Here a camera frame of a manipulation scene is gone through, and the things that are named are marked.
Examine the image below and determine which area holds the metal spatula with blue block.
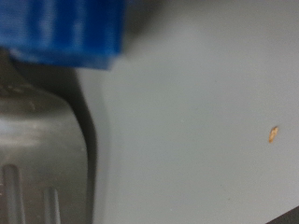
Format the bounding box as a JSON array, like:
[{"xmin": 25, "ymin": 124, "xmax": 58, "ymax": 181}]
[{"xmin": 0, "ymin": 0, "xmax": 127, "ymax": 224}]

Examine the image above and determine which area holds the small bread crumb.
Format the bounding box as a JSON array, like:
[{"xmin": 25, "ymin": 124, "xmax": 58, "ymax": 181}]
[{"xmin": 267, "ymin": 125, "xmax": 279, "ymax": 145}]

